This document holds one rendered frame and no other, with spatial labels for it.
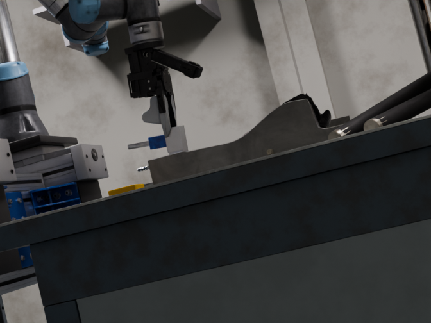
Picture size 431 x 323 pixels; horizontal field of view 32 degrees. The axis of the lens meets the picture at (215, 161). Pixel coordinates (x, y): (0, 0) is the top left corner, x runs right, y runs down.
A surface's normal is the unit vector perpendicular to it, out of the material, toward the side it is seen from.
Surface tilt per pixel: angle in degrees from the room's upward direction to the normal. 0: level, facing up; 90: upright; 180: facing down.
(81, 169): 90
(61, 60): 90
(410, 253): 90
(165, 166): 90
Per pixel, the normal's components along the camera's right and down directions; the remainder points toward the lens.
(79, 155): -0.25, 0.00
